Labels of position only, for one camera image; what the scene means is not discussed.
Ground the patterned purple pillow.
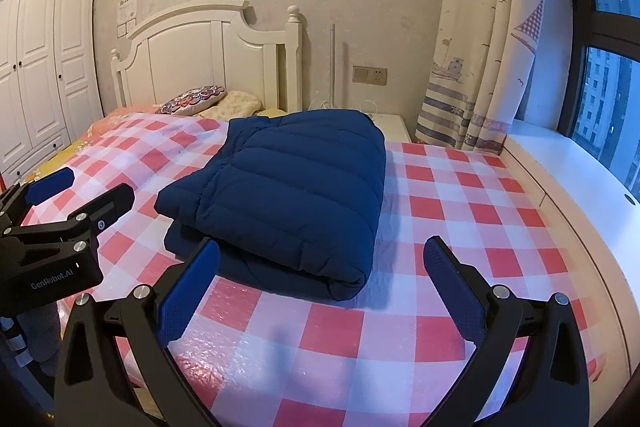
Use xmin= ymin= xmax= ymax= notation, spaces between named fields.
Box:
xmin=157 ymin=84 xmax=228 ymax=115

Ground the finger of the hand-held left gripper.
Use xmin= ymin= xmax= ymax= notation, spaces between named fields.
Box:
xmin=0 ymin=166 xmax=76 ymax=229
xmin=0 ymin=183 xmax=137 ymax=254

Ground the navy blue puffer jacket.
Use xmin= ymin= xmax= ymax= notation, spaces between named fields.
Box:
xmin=154 ymin=108 xmax=388 ymax=303

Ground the white wardrobe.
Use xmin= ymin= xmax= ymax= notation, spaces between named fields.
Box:
xmin=0 ymin=0 xmax=104 ymax=180

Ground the red white checkered plastic sheet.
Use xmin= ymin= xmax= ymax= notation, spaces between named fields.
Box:
xmin=20 ymin=112 xmax=631 ymax=427

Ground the white wooden headboard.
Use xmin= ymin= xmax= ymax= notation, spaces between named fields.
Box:
xmin=111 ymin=0 xmax=304 ymax=118

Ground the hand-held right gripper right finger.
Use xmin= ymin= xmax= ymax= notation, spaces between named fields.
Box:
xmin=424 ymin=236 xmax=588 ymax=427

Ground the sailboat print curtain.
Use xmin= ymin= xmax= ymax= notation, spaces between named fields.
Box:
xmin=415 ymin=0 xmax=551 ymax=152

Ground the dark framed window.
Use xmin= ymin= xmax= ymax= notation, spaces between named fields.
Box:
xmin=555 ymin=0 xmax=640 ymax=202

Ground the cream pillow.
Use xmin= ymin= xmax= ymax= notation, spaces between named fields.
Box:
xmin=200 ymin=91 xmax=264 ymax=120

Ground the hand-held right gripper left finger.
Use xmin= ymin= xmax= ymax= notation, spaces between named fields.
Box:
xmin=52 ymin=237 xmax=221 ymax=427

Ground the beige wall socket panel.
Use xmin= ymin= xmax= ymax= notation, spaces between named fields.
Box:
xmin=352 ymin=66 xmax=388 ymax=86

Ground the white window sill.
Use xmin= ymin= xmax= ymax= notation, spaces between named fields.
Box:
xmin=502 ymin=119 xmax=640 ymax=358

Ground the white nightstand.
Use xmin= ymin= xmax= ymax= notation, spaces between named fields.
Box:
xmin=367 ymin=112 xmax=413 ymax=142

